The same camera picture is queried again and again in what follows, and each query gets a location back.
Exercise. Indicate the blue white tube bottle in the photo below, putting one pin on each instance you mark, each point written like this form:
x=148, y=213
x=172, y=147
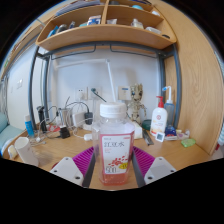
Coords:
x=29, y=126

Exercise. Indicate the wooden shelf unit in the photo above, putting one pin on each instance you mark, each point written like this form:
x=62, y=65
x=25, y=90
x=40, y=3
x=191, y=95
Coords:
x=100, y=35

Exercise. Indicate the black charger block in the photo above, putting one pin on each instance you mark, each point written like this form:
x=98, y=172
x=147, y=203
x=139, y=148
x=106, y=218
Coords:
x=64, y=132

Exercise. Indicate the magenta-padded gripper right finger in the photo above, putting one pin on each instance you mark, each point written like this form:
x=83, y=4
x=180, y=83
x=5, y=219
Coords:
x=160, y=168

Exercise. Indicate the clear pink drink bottle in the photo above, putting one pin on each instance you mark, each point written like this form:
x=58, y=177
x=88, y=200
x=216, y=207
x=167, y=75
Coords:
x=113, y=133

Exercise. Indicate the wrapped round snack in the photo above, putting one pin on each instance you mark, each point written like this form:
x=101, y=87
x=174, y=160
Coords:
x=12, y=152

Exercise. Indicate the black cylindrical device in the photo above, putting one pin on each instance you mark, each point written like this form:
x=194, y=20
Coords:
x=42, y=118

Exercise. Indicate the teal pillow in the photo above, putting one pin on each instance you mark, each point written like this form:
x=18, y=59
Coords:
x=2, y=121

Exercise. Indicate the white wall socket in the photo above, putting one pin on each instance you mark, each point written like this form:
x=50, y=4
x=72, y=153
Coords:
x=97, y=91
x=81, y=94
x=124, y=93

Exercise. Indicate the white red pump bottle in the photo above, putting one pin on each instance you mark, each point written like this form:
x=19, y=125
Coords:
x=158, y=121

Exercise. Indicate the small green object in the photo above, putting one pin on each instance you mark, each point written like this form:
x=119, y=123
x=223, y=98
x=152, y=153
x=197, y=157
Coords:
x=188, y=142

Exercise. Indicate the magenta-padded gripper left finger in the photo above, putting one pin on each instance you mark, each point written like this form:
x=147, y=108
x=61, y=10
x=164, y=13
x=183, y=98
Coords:
x=65, y=168

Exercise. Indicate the white wall switch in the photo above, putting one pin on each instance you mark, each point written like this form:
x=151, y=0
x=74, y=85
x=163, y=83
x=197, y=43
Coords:
x=19, y=83

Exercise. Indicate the wooden tree figurine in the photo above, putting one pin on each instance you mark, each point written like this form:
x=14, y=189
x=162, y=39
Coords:
x=136, y=103

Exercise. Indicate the blue white spray bottle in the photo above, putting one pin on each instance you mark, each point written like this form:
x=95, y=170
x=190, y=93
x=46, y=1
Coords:
x=170, y=110

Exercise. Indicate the small white oval case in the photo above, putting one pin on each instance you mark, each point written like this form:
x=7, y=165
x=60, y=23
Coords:
x=87, y=137

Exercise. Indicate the small white digital clock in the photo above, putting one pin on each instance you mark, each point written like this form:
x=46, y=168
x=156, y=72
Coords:
x=160, y=137

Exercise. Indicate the white paper cup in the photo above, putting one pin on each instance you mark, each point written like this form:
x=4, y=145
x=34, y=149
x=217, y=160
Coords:
x=26, y=151

